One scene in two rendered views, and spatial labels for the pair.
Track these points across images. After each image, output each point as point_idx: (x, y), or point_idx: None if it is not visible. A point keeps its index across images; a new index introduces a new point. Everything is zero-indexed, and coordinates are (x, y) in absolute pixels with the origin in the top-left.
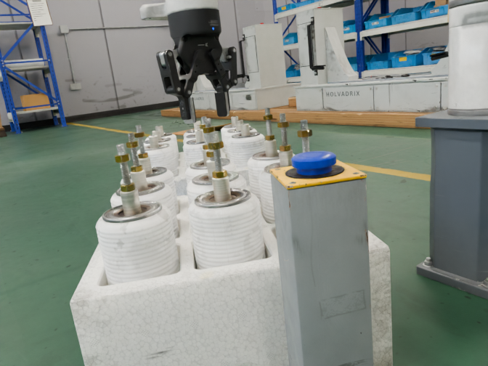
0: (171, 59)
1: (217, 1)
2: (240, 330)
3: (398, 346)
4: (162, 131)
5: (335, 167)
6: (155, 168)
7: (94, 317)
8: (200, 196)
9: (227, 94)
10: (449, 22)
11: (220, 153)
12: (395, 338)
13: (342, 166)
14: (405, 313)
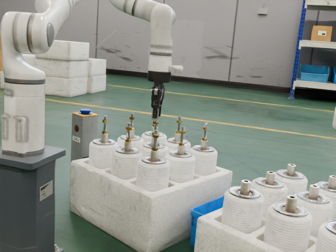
0: None
1: (149, 67)
2: None
3: (68, 216)
4: None
5: (80, 113)
6: (205, 150)
7: None
8: (140, 137)
9: (153, 110)
10: (45, 91)
11: (130, 121)
12: (70, 219)
13: (79, 114)
14: (67, 229)
